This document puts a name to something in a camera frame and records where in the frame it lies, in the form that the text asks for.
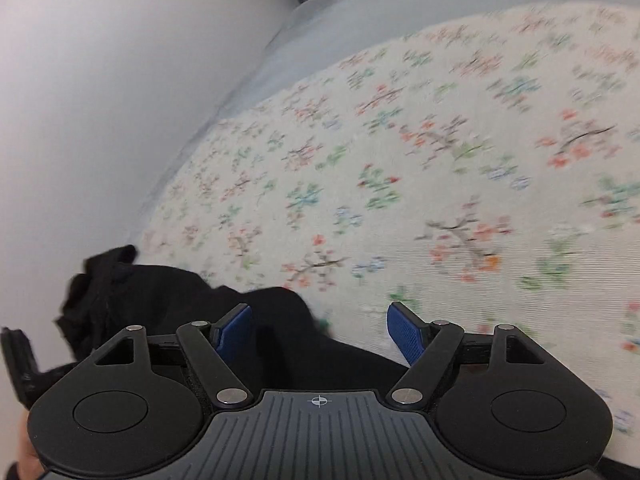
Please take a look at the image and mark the person's hand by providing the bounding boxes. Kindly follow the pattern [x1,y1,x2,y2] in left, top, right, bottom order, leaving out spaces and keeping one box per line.
[16,410,43,480]

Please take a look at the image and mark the light blue bed sheet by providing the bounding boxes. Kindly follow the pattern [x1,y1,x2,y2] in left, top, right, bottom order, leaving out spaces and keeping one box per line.
[141,0,639,214]

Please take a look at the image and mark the black pants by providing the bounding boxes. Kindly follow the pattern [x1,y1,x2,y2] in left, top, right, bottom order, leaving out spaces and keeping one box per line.
[56,245,407,394]

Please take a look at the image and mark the floral white bed cover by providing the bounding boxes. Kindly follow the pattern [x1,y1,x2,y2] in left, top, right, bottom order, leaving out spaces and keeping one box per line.
[138,2,639,466]

